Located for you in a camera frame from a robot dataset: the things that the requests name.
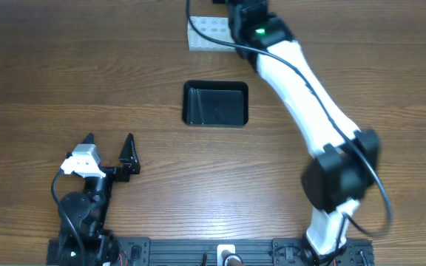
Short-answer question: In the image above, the white test tube rack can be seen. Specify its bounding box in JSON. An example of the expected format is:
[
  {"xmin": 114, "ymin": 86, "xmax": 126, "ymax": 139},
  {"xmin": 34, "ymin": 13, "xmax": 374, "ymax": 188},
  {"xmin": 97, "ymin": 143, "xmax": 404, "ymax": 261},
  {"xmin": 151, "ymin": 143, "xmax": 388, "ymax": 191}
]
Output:
[{"xmin": 186, "ymin": 16, "xmax": 237, "ymax": 52}]

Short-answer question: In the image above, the mounting rail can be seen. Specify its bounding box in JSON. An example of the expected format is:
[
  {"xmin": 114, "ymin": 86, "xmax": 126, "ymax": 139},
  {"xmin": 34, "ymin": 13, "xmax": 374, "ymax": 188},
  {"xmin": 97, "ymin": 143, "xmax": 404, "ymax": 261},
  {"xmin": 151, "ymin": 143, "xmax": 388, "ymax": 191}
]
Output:
[{"xmin": 46, "ymin": 236, "xmax": 376, "ymax": 266}]

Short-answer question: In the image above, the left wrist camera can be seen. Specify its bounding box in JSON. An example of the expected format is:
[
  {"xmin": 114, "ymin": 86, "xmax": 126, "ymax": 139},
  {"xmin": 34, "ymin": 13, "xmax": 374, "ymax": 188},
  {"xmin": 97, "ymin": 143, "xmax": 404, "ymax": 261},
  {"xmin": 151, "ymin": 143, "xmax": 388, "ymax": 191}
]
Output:
[{"xmin": 60, "ymin": 143, "xmax": 107, "ymax": 180}]

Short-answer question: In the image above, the black tray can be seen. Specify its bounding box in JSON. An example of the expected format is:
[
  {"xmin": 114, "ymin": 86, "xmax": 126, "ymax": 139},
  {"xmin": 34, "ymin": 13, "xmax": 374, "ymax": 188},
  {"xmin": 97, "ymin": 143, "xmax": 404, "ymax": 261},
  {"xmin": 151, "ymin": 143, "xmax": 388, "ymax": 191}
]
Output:
[{"xmin": 181, "ymin": 79, "xmax": 250, "ymax": 129}]

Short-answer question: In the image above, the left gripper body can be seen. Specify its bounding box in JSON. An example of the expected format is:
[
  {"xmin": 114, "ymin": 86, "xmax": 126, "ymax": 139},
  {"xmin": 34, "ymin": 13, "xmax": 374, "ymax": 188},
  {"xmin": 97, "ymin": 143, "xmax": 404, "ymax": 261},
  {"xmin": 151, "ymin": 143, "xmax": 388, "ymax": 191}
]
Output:
[{"xmin": 100, "ymin": 165, "xmax": 131, "ymax": 183}]

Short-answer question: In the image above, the black cable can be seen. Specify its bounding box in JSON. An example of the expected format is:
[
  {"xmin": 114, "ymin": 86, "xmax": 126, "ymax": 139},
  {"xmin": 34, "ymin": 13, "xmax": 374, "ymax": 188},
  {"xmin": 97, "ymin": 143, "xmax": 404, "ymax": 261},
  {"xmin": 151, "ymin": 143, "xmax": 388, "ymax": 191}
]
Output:
[
  {"xmin": 185, "ymin": 0, "xmax": 394, "ymax": 239},
  {"xmin": 50, "ymin": 169, "xmax": 87, "ymax": 266}
]

